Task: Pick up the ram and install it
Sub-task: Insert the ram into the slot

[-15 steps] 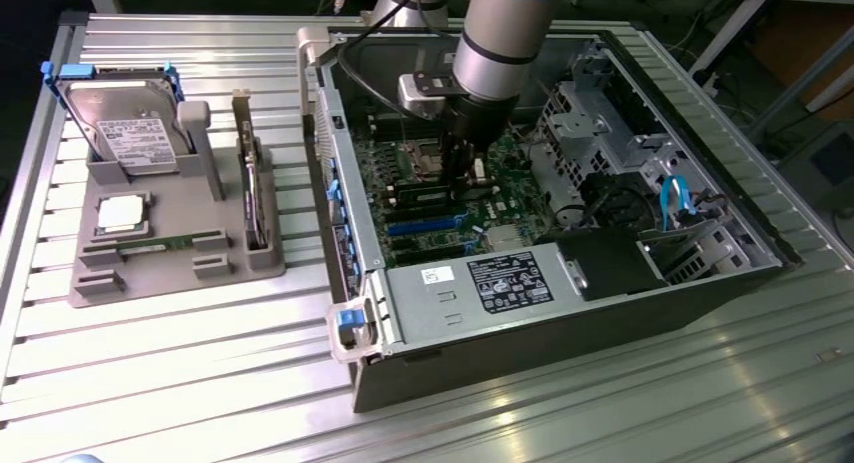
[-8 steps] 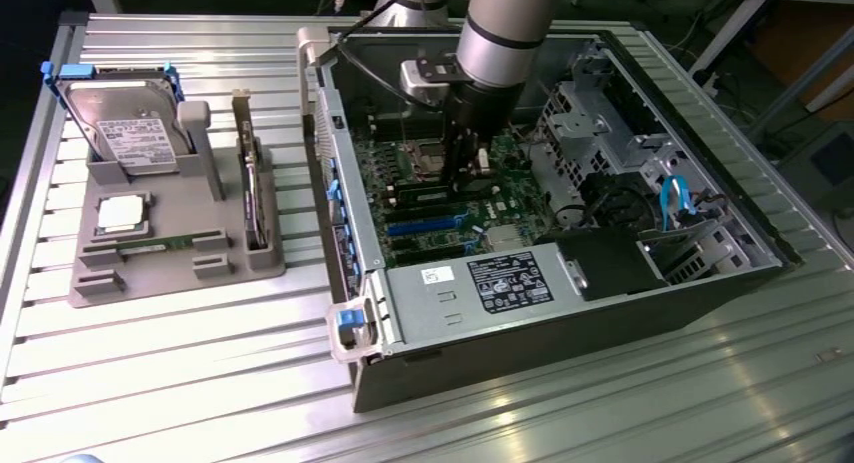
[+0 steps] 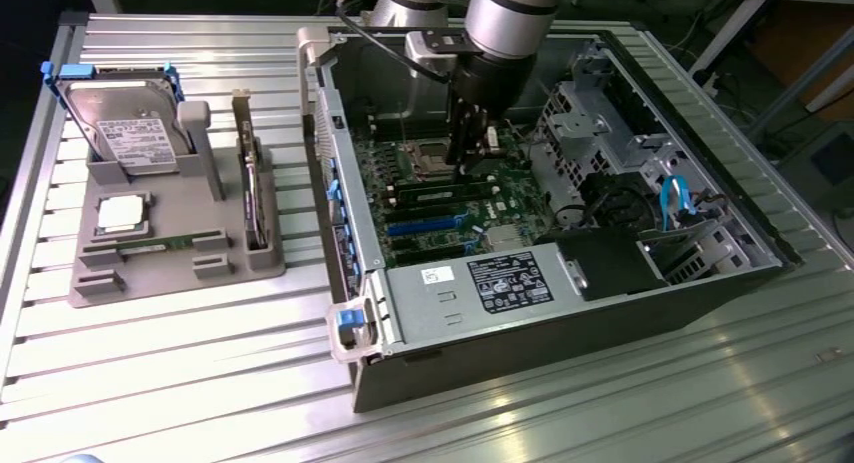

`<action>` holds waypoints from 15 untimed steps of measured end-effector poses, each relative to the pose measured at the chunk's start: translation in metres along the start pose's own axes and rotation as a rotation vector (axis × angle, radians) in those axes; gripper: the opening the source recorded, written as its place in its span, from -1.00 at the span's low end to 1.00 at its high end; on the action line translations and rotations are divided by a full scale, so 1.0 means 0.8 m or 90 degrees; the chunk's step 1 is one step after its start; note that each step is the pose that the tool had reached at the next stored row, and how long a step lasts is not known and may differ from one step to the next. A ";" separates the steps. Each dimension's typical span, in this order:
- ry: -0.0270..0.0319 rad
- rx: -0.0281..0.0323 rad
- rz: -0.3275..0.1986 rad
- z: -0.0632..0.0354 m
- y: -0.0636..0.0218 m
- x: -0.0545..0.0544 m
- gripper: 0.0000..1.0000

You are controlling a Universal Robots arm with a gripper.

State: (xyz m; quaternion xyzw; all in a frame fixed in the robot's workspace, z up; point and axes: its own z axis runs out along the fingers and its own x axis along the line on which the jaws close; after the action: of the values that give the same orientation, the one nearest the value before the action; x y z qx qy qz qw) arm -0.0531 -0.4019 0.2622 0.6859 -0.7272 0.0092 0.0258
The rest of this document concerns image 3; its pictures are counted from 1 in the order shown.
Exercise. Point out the silver chipset heatsink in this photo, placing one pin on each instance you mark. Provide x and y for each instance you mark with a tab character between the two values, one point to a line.
503	238

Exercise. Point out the green motherboard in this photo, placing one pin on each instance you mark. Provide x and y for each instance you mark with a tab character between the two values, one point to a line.
440	218

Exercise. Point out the graphics card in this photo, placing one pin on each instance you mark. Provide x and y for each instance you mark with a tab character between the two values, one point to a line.
252	173

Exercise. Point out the open black PC case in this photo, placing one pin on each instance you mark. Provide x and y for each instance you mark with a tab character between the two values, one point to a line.
533	358

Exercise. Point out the green RAM stick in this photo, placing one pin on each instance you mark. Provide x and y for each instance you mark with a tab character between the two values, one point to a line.
160	244

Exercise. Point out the white desk frame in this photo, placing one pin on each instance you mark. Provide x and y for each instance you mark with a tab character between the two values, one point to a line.
760	13

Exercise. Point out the grey parts rack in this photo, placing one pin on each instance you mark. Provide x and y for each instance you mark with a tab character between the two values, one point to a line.
166	273

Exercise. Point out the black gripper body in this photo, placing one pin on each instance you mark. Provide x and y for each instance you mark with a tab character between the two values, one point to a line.
492	80

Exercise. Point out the grey power supply unit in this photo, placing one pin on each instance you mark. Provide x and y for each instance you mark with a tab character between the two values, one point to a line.
467	293

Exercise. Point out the silver CPU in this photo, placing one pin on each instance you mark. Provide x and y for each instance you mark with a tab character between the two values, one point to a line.
122	213

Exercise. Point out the hard disk with blue bracket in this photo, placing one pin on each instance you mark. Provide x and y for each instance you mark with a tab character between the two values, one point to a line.
122	123

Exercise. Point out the CPU socket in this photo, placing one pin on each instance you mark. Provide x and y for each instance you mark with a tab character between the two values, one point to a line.
423	158

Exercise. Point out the blue expansion slot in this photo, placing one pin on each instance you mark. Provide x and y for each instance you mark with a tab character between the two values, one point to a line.
427	224

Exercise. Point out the silver metal disk bay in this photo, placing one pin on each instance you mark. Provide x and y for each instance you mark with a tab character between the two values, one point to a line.
587	133

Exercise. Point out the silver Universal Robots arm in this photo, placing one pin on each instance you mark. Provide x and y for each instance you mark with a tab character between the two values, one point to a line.
509	13

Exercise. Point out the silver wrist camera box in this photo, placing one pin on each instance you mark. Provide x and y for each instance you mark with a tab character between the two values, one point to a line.
429	50

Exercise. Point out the blue case latch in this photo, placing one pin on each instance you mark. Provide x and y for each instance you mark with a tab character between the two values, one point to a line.
347	320

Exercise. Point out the black fan shroud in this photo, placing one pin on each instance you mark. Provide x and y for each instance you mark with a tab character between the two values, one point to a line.
607	263

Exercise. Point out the black installed RAM stick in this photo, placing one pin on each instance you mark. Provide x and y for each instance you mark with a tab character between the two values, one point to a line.
443	192

